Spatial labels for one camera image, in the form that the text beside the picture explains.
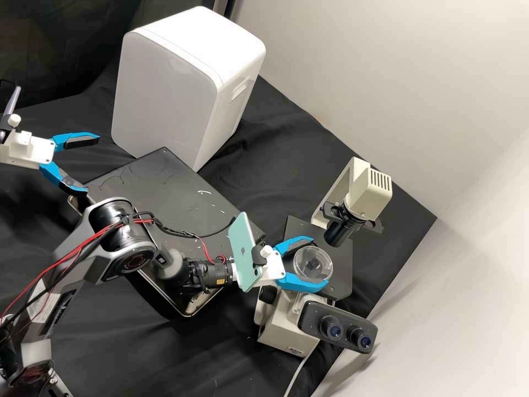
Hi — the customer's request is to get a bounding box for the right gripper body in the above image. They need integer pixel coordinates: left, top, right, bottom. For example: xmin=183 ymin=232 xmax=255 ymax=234
xmin=262 ymin=253 xmax=287 ymax=287

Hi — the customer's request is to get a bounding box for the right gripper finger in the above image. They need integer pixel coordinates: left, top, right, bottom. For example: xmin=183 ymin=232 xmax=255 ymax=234
xmin=276 ymin=274 xmax=330 ymax=294
xmin=273 ymin=235 xmax=315 ymax=259

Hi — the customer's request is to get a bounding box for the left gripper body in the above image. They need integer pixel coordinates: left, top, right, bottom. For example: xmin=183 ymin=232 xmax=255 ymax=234
xmin=0 ymin=130 xmax=57 ymax=170

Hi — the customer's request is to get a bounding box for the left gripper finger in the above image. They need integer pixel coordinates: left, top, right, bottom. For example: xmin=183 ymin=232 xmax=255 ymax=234
xmin=39 ymin=160 xmax=89 ymax=195
xmin=52 ymin=132 xmax=101 ymax=151

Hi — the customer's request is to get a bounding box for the petri dish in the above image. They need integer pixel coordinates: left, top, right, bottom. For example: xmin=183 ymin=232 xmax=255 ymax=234
xmin=292 ymin=246 xmax=334 ymax=285

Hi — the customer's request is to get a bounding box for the cream microscope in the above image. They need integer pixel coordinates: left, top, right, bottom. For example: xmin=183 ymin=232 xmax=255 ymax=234
xmin=253 ymin=156 xmax=394 ymax=358

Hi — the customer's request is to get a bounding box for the white box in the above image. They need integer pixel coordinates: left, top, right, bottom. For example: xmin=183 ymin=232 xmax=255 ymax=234
xmin=110 ymin=6 xmax=267 ymax=173

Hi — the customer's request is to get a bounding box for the black tray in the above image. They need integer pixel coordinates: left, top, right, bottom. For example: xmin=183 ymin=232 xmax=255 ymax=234
xmin=67 ymin=147 xmax=268 ymax=319

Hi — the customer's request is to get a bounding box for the right wrist camera phone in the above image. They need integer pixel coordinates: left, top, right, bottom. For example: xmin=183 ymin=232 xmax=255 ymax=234
xmin=228 ymin=211 xmax=276 ymax=293

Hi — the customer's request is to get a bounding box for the white cable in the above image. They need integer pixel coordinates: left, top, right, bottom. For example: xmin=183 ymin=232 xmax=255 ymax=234
xmin=284 ymin=350 xmax=316 ymax=397

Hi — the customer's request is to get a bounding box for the black cable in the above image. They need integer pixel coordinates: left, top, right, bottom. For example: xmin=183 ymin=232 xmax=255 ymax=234
xmin=153 ymin=218 xmax=237 ymax=242

